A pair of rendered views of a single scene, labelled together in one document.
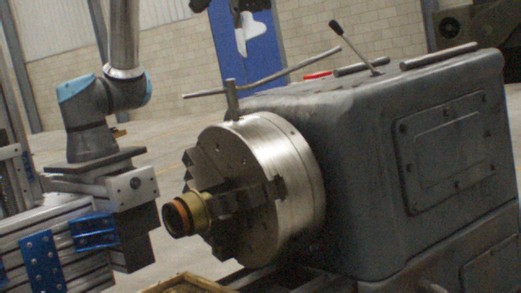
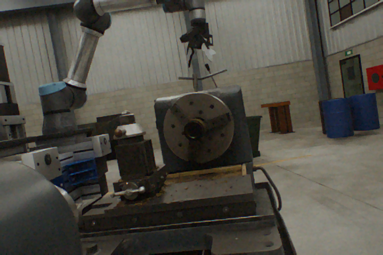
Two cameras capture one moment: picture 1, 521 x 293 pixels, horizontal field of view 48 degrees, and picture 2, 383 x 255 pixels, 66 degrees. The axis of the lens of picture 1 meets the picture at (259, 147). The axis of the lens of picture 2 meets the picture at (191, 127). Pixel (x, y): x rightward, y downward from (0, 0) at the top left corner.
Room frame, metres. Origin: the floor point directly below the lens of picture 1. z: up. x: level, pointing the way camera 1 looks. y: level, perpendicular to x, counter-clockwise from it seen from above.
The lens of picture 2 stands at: (0.29, 1.02, 1.15)
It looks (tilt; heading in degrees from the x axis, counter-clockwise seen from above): 3 degrees down; 315
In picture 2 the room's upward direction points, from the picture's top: 10 degrees counter-clockwise
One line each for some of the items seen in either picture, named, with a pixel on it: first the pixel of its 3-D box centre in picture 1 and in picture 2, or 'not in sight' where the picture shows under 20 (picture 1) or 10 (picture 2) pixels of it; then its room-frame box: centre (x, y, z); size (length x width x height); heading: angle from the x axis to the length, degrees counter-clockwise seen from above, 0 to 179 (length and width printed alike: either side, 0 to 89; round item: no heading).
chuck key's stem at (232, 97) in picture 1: (234, 107); (195, 86); (1.19, 0.04, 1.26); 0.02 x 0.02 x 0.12; 89
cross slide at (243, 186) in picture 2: not in sight; (166, 201); (0.85, 0.58, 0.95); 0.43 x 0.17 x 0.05; 35
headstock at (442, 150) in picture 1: (372, 150); (206, 125); (1.45, -0.28, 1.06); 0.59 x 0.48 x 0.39; 125
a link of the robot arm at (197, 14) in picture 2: not in sight; (197, 17); (1.17, -0.03, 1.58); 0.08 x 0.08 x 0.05
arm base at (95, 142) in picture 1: (89, 139); (58, 121); (1.67, 0.48, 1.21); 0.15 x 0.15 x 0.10
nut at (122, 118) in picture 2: not in sight; (126, 117); (0.91, 0.61, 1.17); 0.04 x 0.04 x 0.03
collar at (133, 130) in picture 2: not in sight; (129, 130); (0.91, 0.61, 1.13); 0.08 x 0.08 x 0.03
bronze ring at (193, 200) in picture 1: (190, 213); (194, 130); (1.12, 0.16, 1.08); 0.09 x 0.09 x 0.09; 35
